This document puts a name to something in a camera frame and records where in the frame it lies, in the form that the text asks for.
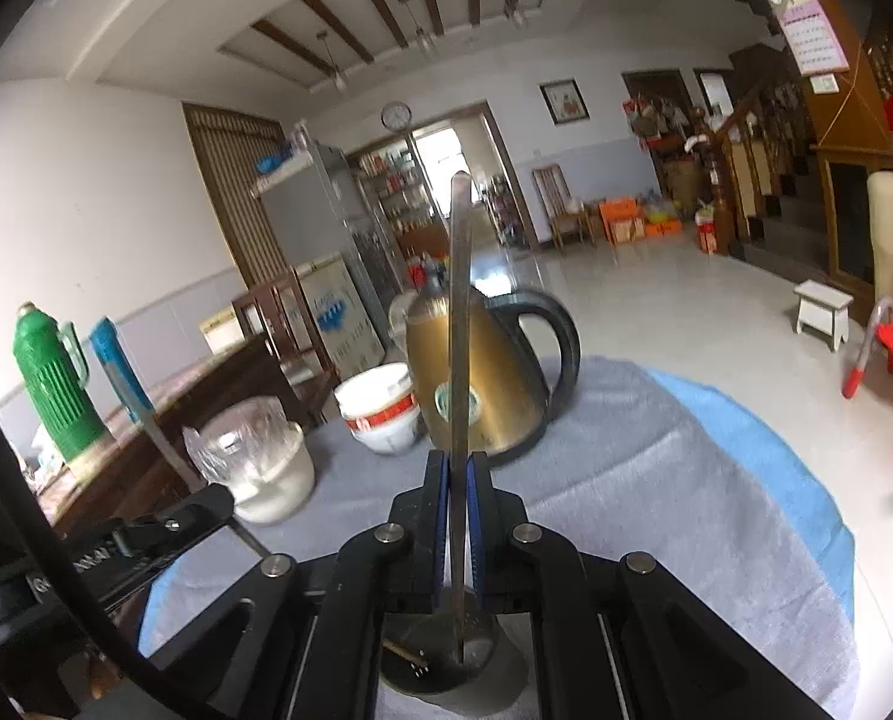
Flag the wooden glass cabinet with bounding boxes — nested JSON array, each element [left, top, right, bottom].
[[231, 274, 320, 361]]

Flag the grey tablecloth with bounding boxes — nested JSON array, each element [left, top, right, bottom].
[[139, 356, 863, 720]]

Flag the gold electric kettle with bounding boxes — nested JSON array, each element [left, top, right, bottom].
[[405, 286, 582, 464]]

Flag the black cable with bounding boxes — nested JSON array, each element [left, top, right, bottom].
[[0, 386, 218, 720]]

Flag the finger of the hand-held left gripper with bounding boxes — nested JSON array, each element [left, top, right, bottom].
[[112, 486, 237, 578]]

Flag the orange boxes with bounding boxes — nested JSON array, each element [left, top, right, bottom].
[[599, 196, 647, 245]]

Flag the wire storage rack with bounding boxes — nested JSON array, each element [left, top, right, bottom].
[[487, 174, 530, 250]]

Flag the metal utensil holder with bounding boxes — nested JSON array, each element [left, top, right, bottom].
[[381, 606, 530, 700]]

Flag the pink wall calendar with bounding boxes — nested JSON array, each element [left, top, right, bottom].
[[744, 0, 850, 77]]

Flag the blue-handled metal utensil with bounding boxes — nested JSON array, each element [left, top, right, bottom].
[[90, 315, 271, 560]]

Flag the shelf of goods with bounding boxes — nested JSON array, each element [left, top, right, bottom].
[[356, 146, 449, 257]]

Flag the plain white bowl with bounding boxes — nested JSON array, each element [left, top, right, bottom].
[[333, 362, 416, 421]]

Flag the brown wooden chair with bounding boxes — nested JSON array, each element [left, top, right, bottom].
[[531, 163, 599, 253]]

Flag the framed wall picture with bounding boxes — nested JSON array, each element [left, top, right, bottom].
[[540, 79, 591, 126]]

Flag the silver refrigerator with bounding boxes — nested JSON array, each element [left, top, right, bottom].
[[255, 142, 411, 361]]

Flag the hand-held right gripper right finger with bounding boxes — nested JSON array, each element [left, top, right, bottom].
[[465, 452, 829, 720]]

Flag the brown wooden chopstick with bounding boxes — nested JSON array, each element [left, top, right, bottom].
[[382, 637, 430, 672]]

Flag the white step stool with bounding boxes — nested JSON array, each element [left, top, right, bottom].
[[794, 279, 855, 352]]

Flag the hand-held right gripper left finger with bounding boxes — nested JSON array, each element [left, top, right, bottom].
[[146, 450, 451, 720]]

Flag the long steel utensil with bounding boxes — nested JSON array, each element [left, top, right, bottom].
[[447, 171, 479, 665]]

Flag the clear plastic bag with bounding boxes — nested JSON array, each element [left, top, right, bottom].
[[183, 396, 305, 500]]

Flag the wooden slatted door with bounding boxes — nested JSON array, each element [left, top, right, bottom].
[[182, 101, 287, 292]]

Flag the wooden staircase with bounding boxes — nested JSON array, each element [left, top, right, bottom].
[[716, 45, 841, 275]]

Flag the green thermos flask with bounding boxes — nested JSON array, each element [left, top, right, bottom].
[[13, 301, 115, 464]]

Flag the red banded white bowl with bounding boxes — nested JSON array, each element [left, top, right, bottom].
[[343, 405, 422, 436]]

